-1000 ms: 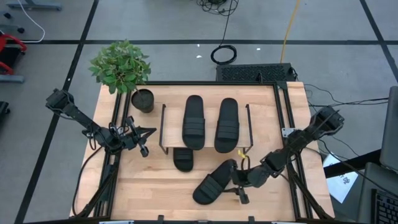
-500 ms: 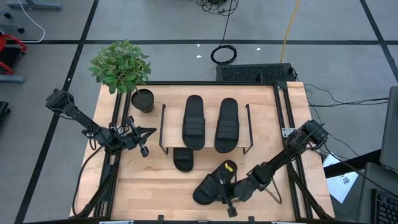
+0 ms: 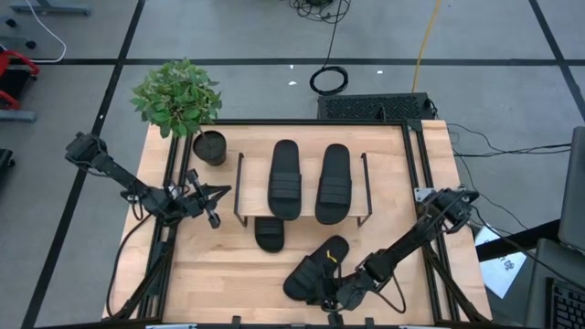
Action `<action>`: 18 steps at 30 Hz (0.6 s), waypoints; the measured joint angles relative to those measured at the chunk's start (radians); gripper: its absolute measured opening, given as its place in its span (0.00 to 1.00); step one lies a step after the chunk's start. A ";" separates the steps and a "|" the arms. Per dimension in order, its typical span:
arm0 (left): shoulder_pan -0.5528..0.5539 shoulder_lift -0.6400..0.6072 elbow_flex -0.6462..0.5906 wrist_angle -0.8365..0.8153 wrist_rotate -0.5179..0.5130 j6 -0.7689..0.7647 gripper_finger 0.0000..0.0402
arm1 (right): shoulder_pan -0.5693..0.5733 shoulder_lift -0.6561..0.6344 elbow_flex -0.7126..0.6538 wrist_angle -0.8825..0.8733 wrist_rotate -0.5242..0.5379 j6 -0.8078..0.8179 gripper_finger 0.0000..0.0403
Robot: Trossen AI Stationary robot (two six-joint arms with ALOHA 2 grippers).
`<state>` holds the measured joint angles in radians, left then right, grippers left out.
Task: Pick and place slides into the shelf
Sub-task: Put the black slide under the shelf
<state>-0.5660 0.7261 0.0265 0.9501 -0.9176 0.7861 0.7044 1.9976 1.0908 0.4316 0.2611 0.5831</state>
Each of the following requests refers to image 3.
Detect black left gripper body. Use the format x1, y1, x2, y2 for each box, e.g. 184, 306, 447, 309
173, 168, 222, 229

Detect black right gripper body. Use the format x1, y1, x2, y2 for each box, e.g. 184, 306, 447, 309
326, 264, 374, 325

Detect black rubber slide sandal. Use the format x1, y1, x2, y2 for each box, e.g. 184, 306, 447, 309
282, 234, 351, 303
267, 139, 303, 222
314, 143, 353, 227
253, 216, 286, 254

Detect black plant pot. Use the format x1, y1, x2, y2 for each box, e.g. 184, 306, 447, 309
192, 130, 229, 167

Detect green leafy plant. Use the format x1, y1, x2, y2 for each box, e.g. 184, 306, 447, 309
129, 57, 224, 139

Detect white paper sheet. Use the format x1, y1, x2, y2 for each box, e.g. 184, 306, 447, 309
473, 225, 529, 301

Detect black perforated computer case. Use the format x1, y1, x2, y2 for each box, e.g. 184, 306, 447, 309
316, 91, 436, 122

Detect black desk edge bar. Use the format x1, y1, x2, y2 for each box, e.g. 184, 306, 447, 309
474, 218, 561, 262

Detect grey desk top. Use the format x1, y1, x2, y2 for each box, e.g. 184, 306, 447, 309
524, 237, 585, 329

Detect grey floor plate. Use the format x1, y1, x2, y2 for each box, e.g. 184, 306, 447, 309
0, 109, 37, 122

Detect black keyboard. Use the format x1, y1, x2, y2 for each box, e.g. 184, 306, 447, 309
546, 277, 585, 329

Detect grey table foot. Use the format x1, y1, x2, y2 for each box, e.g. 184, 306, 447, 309
8, 0, 92, 16

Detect grey laptop lid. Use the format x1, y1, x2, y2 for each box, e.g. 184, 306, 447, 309
557, 125, 585, 255

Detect wooden shelf with black frame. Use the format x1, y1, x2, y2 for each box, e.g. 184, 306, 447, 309
233, 148, 374, 228

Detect black arm base cable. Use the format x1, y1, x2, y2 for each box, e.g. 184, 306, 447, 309
105, 212, 154, 320

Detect coiled black floor cable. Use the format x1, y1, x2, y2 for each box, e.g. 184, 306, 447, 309
308, 65, 350, 97

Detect white floor cable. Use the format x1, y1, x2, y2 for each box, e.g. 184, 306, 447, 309
25, 0, 68, 64

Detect tangled black cable bundle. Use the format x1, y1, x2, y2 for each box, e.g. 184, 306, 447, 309
288, 0, 353, 25

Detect red metal chair frame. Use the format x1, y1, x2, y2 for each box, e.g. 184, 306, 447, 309
0, 48, 41, 111

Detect thin black cable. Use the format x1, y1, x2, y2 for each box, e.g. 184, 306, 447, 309
446, 122, 572, 159

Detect yellow cable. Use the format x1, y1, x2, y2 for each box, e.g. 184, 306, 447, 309
410, 0, 444, 94

